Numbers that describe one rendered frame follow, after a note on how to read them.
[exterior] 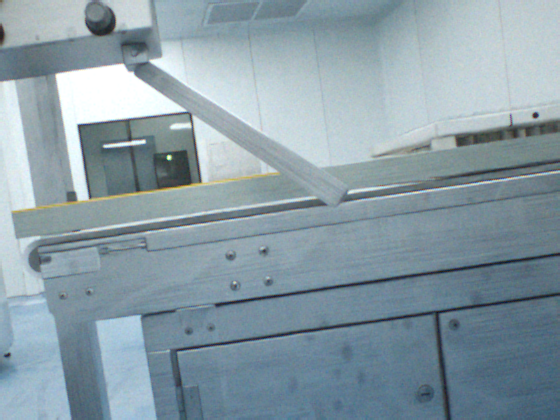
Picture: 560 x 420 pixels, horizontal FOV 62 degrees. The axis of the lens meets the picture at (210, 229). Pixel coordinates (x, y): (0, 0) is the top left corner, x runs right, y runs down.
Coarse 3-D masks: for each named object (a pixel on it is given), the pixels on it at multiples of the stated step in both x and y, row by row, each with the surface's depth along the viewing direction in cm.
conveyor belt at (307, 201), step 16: (464, 176) 59; (480, 176) 56; (496, 176) 56; (352, 192) 62; (368, 192) 56; (384, 192) 56; (400, 192) 56; (240, 208) 68; (256, 208) 56; (272, 208) 56; (288, 208) 56; (128, 224) 62; (144, 224) 56; (160, 224) 56; (176, 224) 56; (48, 240) 56; (64, 240) 56; (32, 272) 56
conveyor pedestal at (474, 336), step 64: (256, 320) 59; (320, 320) 59; (384, 320) 61; (448, 320) 60; (512, 320) 60; (192, 384) 61; (256, 384) 61; (320, 384) 61; (384, 384) 61; (448, 384) 61; (512, 384) 61
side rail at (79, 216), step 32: (384, 160) 54; (416, 160) 54; (448, 160) 54; (480, 160) 54; (512, 160) 54; (544, 160) 54; (160, 192) 54; (192, 192) 54; (224, 192) 54; (256, 192) 54; (288, 192) 54; (32, 224) 54; (64, 224) 54; (96, 224) 54
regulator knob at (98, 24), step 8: (96, 0) 47; (104, 0) 50; (88, 8) 48; (96, 8) 48; (104, 8) 47; (88, 16) 47; (96, 16) 48; (104, 16) 48; (112, 16) 49; (88, 24) 49; (96, 24) 48; (104, 24) 48; (112, 24) 50; (96, 32) 50; (104, 32) 50
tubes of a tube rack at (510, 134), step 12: (504, 108) 60; (516, 108) 60; (528, 108) 60; (444, 120) 62; (492, 132) 60; (504, 132) 60; (516, 132) 60; (528, 132) 60; (540, 132) 61; (552, 132) 60; (456, 144) 60; (468, 144) 60
